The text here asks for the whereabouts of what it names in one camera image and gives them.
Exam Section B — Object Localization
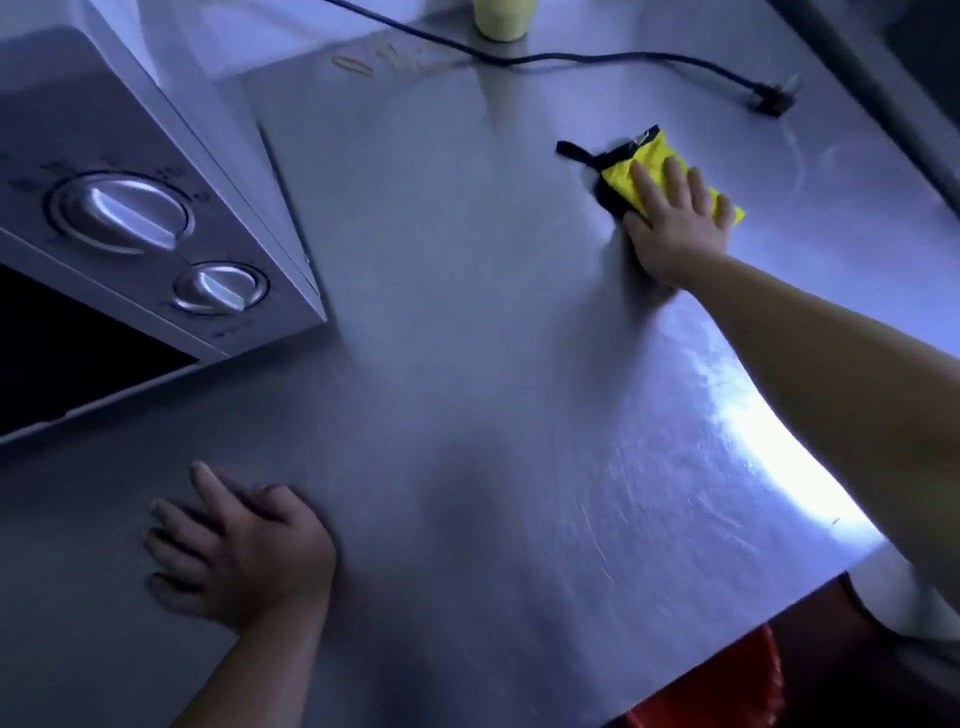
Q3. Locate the person's right hand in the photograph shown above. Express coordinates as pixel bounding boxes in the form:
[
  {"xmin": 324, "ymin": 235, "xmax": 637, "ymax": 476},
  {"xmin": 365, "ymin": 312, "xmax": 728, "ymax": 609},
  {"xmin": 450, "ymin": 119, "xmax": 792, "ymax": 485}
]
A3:
[{"xmin": 621, "ymin": 156, "xmax": 738, "ymax": 291}]

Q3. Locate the person's left hand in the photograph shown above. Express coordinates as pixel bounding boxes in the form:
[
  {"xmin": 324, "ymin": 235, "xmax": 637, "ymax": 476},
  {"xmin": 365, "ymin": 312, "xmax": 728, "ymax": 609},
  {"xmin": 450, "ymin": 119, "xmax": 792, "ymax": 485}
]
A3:
[{"xmin": 141, "ymin": 460, "xmax": 339, "ymax": 633}]

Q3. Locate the yellow cloth with black strap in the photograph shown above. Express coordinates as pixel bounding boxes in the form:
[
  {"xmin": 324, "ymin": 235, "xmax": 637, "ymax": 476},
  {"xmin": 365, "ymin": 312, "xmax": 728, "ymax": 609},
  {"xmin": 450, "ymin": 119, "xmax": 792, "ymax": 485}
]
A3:
[{"xmin": 555, "ymin": 124, "xmax": 747, "ymax": 228}]

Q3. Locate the person's right forearm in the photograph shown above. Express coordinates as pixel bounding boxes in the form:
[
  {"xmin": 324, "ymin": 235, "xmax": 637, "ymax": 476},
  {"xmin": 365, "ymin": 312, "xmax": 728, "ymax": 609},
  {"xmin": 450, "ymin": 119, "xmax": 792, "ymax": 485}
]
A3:
[{"xmin": 673, "ymin": 251, "xmax": 960, "ymax": 612}]

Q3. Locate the person's left forearm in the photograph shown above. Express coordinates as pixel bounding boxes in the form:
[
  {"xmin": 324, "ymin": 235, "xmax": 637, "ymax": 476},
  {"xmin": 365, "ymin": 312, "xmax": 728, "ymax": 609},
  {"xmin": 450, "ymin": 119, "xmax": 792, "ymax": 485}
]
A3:
[{"xmin": 169, "ymin": 588, "xmax": 333, "ymax": 728}]

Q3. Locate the small silver microwave knob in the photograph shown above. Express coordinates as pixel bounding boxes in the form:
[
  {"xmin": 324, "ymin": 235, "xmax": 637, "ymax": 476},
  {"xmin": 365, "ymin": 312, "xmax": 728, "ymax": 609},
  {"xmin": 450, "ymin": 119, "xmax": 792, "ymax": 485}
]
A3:
[{"xmin": 173, "ymin": 261, "xmax": 270, "ymax": 315}]

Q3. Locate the pale yellow cup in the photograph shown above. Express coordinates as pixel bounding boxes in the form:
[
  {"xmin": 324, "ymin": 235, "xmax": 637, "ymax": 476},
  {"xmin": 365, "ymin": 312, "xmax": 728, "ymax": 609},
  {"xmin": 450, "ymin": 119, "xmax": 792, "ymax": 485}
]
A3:
[{"xmin": 472, "ymin": 0, "xmax": 540, "ymax": 43}]

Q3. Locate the large silver microwave knob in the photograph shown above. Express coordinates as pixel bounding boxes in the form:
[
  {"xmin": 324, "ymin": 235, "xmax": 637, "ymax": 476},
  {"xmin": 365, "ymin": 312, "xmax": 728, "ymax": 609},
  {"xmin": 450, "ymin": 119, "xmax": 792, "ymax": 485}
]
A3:
[{"xmin": 48, "ymin": 173, "xmax": 196, "ymax": 255}]

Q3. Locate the silver microwave oven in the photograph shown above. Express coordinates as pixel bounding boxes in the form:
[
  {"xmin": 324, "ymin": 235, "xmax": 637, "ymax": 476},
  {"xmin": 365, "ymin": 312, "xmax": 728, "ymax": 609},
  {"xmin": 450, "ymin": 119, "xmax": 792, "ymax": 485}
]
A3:
[{"xmin": 0, "ymin": 0, "xmax": 329, "ymax": 448}]

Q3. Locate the red plastic stool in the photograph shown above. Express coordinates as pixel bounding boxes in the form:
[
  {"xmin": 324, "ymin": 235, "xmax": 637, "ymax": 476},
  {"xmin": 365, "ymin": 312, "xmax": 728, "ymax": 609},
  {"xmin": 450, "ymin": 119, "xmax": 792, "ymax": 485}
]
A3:
[{"xmin": 624, "ymin": 622, "xmax": 786, "ymax": 728}]

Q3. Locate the black power cable with plug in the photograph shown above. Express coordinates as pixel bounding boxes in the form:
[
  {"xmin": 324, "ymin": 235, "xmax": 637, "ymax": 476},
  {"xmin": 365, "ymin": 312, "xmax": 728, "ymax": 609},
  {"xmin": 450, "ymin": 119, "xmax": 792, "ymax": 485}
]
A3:
[{"xmin": 321, "ymin": 0, "xmax": 798, "ymax": 118}]

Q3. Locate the grey metal rail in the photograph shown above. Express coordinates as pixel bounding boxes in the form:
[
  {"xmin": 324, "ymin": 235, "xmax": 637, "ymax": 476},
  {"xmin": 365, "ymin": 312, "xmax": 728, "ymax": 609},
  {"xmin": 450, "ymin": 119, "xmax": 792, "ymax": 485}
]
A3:
[{"xmin": 765, "ymin": 0, "xmax": 960, "ymax": 220}]

